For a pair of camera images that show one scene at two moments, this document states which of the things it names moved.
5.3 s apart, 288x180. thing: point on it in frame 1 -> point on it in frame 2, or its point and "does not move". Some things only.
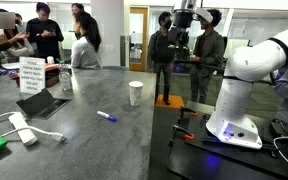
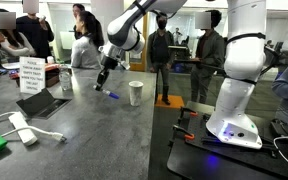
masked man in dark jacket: x=161 y=56 does not move
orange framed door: x=137 y=38 does not move
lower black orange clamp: x=180 y=133 does not move
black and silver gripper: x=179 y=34 -> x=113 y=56
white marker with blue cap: x=107 y=116 -> x=111 y=94
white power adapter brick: x=18 y=121 does not move
